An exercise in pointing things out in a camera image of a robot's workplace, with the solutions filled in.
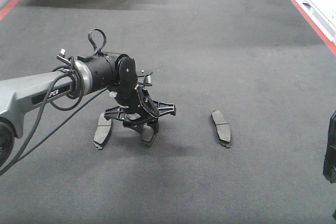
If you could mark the brake pad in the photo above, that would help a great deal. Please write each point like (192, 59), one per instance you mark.
(222, 129)
(103, 132)
(148, 135)

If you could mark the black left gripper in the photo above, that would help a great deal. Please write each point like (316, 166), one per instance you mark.
(135, 106)

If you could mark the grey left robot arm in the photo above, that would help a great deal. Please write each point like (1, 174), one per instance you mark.
(115, 72)

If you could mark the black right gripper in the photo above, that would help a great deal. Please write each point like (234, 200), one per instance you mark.
(329, 159)

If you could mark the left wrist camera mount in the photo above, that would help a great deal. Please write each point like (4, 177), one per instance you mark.
(146, 74)

